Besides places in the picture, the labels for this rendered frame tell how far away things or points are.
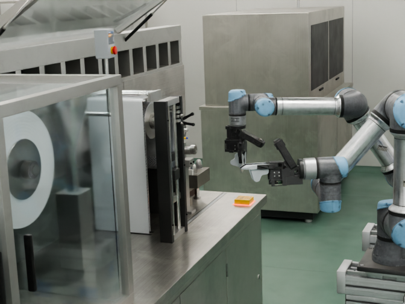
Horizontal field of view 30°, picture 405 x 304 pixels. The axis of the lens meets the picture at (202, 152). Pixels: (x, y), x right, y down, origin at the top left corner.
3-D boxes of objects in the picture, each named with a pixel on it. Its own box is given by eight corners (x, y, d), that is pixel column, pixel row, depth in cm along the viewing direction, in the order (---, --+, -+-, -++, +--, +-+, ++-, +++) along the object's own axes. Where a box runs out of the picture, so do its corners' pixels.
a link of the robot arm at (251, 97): (275, 113, 317) (249, 114, 317) (271, 108, 328) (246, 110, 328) (275, 95, 316) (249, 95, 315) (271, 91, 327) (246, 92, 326)
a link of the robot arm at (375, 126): (390, 79, 271) (301, 180, 277) (399, 83, 260) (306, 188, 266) (413, 99, 273) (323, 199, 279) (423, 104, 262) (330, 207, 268)
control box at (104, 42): (113, 58, 257) (111, 29, 255) (95, 58, 259) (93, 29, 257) (120, 57, 264) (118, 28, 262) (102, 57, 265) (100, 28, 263)
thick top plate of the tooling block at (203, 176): (197, 188, 332) (197, 175, 330) (117, 183, 346) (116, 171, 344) (210, 180, 346) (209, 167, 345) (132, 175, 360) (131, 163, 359)
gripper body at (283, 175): (269, 186, 253) (304, 184, 253) (268, 161, 252) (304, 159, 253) (266, 184, 260) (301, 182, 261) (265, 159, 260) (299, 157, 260)
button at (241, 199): (249, 205, 327) (249, 200, 327) (234, 204, 330) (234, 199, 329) (254, 201, 334) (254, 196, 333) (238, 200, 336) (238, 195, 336)
